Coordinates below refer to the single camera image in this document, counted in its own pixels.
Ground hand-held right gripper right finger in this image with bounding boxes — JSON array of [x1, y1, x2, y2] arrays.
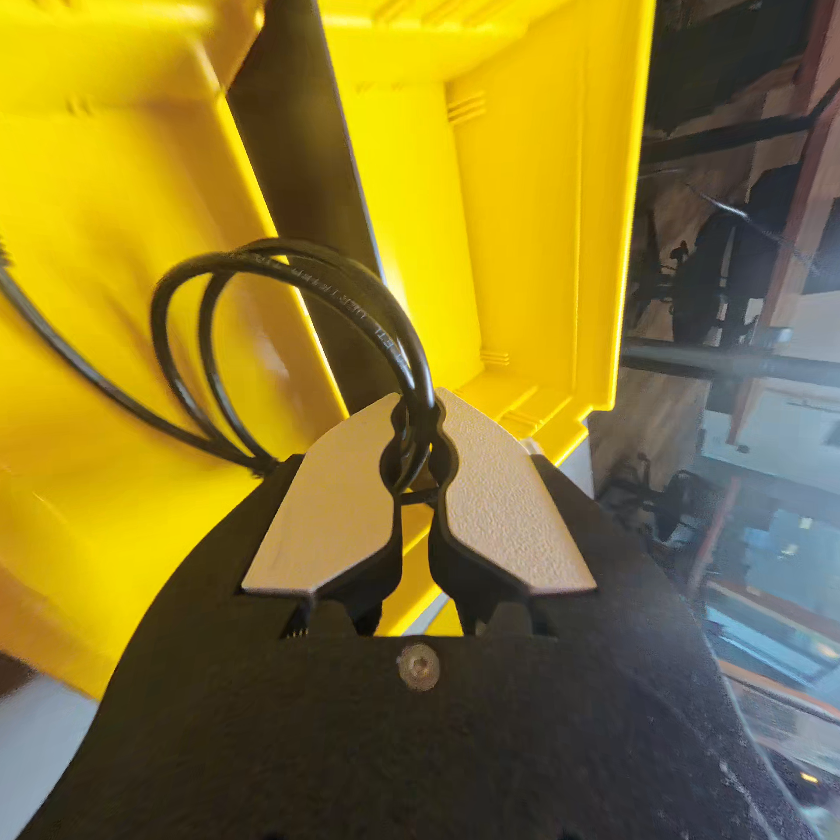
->
[[428, 387, 598, 637]]

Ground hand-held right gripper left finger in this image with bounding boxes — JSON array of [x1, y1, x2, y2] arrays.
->
[[241, 392, 404, 637]]

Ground black ethernet cable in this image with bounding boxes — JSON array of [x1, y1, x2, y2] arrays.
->
[[0, 238, 439, 506]]

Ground yellow plastic bin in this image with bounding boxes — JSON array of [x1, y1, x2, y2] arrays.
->
[[0, 0, 657, 700]]

